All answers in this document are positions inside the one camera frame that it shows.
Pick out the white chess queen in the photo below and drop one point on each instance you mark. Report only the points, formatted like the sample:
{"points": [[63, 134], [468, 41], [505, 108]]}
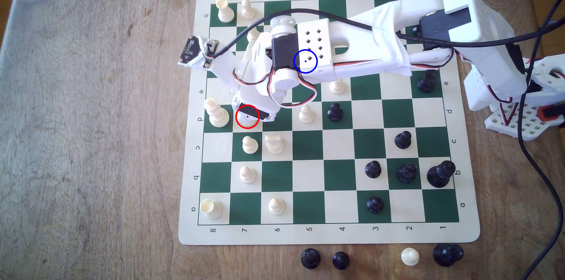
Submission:
{"points": [[218, 116]]}

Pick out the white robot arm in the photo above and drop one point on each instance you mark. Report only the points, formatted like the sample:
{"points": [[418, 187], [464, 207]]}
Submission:
{"points": [[481, 15]]}

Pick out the white chess rook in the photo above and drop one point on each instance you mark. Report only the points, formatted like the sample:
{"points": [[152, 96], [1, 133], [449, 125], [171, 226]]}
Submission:
{"points": [[212, 210], [226, 14]]}

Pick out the black chess pawn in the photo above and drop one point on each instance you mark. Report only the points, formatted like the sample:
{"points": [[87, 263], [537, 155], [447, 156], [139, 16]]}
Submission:
{"points": [[340, 261], [402, 141], [373, 170], [310, 259], [335, 113], [375, 206]]}

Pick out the black pawn row b right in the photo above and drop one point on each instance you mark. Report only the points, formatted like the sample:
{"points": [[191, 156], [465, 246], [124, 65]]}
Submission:
{"points": [[406, 174]]}

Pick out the white chess knight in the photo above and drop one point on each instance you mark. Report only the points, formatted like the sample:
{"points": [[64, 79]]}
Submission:
{"points": [[275, 145]]}

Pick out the white chess pawn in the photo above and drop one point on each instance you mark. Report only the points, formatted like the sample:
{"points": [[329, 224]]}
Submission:
{"points": [[276, 207], [247, 176], [248, 11], [337, 88], [250, 146], [307, 116], [253, 37], [410, 257]]}

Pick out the black chess king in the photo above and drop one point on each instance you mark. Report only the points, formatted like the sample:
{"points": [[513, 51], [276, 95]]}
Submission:
{"points": [[440, 175]]}

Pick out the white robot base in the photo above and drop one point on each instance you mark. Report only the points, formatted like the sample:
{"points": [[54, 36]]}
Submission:
{"points": [[481, 94]]}

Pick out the red clamp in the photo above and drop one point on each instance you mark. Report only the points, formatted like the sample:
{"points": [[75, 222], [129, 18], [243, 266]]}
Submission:
{"points": [[542, 112]]}

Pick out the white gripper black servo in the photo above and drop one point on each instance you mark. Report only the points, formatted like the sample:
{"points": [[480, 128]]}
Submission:
{"points": [[255, 114]]}

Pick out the black chess queen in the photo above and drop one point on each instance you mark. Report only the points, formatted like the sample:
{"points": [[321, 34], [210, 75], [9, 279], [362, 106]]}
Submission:
{"points": [[447, 255]]}

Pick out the green white chess board mat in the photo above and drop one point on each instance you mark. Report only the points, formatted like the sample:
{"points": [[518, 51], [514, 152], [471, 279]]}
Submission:
{"points": [[309, 174]]}

